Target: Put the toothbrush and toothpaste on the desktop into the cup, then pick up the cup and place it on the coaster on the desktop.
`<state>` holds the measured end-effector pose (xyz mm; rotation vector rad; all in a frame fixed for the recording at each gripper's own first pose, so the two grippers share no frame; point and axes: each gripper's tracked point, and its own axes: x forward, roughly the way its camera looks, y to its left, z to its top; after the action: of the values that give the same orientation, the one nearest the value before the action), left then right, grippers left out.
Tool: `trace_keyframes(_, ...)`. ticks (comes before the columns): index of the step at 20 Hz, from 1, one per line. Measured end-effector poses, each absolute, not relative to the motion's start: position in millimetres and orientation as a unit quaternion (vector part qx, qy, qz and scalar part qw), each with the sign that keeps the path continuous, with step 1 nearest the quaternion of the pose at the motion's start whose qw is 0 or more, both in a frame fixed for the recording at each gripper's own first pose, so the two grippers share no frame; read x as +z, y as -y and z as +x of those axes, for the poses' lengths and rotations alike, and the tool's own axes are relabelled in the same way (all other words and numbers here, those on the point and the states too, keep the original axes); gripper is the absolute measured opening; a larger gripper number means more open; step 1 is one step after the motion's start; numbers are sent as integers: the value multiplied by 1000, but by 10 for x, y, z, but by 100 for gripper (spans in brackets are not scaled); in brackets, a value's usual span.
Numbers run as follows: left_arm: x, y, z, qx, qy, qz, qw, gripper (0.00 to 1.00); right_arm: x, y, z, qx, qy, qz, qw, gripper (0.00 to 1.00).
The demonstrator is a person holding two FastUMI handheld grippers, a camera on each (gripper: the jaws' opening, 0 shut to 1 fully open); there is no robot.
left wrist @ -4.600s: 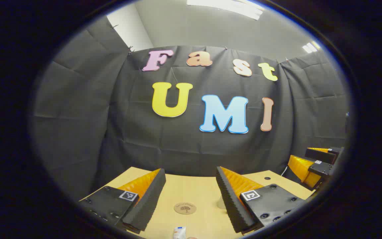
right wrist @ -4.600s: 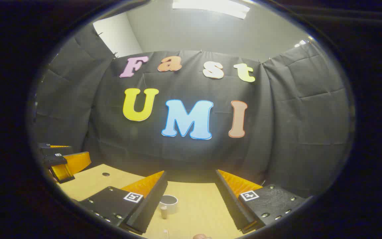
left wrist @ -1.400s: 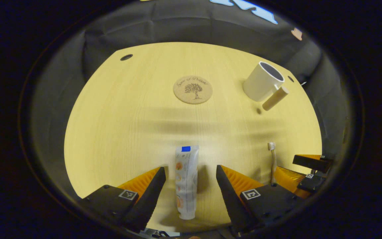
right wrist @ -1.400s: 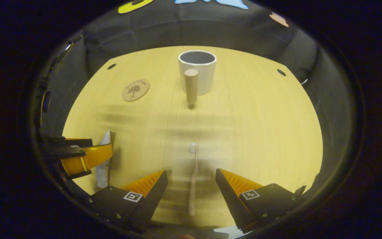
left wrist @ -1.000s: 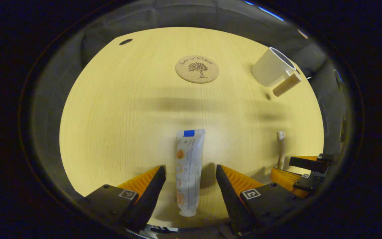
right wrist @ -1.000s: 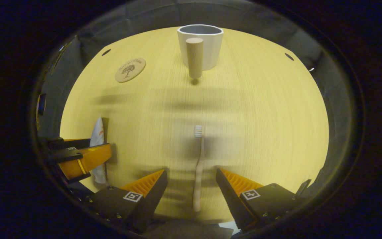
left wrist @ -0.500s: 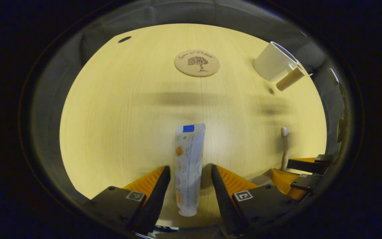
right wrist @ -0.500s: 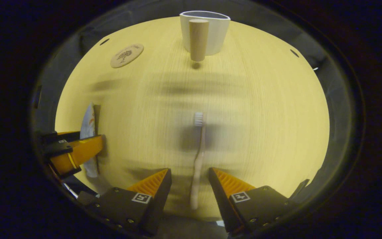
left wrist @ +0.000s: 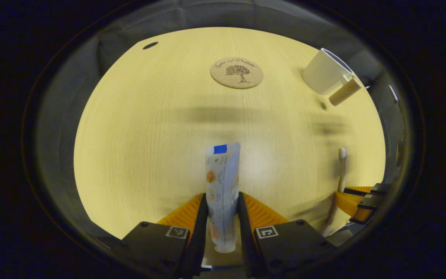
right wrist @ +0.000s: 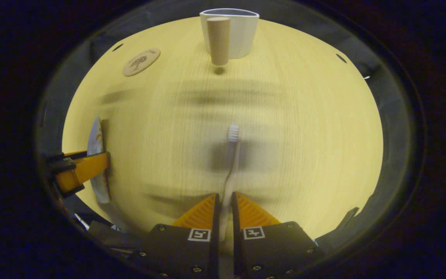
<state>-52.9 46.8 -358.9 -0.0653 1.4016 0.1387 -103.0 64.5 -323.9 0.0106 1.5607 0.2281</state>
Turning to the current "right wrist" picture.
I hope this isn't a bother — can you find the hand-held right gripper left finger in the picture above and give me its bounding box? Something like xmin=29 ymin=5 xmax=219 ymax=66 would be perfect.
xmin=130 ymin=193 xmax=220 ymax=279

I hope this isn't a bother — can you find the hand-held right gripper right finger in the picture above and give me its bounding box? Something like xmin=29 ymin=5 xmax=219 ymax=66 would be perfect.
xmin=232 ymin=191 xmax=324 ymax=279

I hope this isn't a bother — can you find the white toothpaste tube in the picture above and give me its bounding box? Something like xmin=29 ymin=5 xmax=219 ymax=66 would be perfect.
xmin=86 ymin=116 xmax=112 ymax=204

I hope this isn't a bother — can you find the beige toothbrush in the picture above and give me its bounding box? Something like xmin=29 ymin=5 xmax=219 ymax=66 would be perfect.
xmin=222 ymin=124 xmax=241 ymax=248

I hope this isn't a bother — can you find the round wooden coaster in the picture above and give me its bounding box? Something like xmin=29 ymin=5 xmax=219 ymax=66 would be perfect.
xmin=122 ymin=48 xmax=161 ymax=77

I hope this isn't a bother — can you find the white cup with wooden handle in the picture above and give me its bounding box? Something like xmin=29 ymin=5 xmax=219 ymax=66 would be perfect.
xmin=199 ymin=8 xmax=260 ymax=66

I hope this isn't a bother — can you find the light wooden desktop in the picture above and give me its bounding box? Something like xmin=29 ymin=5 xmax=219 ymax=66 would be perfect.
xmin=61 ymin=16 xmax=384 ymax=279

